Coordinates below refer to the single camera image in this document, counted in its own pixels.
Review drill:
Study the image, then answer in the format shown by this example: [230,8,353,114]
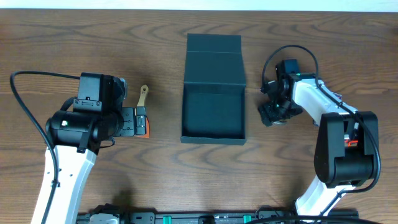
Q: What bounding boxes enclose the orange scraper wooden handle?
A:
[135,85,150,138]

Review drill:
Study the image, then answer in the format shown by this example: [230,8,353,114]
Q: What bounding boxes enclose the black cable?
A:
[9,70,81,224]
[260,44,382,200]

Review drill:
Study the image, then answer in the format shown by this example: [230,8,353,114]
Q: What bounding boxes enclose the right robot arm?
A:
[258,59,381,216]

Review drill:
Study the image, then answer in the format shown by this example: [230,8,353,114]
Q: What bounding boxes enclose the dark green open box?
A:
[180,34,246,146]

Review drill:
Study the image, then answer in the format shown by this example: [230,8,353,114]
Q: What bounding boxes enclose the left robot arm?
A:
[32,73,149,223]

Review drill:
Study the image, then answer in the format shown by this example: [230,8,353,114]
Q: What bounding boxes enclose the right black cable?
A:
[260,44,382,200]

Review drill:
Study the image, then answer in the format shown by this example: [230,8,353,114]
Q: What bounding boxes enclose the left black cable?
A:
[9,70,81,224]

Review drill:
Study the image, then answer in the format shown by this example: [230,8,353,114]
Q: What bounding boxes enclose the precision screwdriver set case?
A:
[313,92,343,126]

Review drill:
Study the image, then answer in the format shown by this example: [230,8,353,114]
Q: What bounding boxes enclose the red handled pliers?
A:
[345,139,358,147]

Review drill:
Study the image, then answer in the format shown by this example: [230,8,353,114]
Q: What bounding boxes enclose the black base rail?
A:
[76,203,360,224]

